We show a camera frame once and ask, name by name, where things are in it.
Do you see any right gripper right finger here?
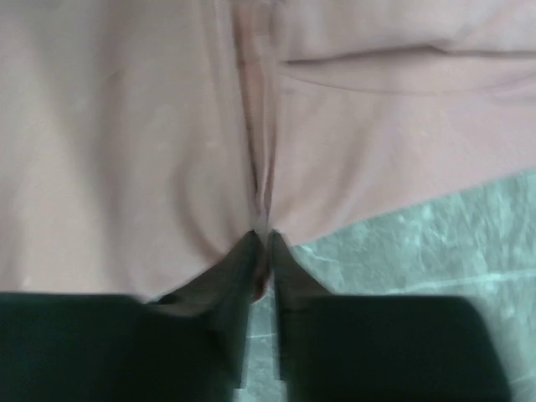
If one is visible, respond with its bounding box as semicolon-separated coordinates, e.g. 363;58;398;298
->
268;232;513;401

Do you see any pink t-shirt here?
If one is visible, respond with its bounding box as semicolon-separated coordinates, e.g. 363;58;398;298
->
1;1;535;298

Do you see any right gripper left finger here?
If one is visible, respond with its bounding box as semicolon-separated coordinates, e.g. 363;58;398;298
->
1;232;261;401

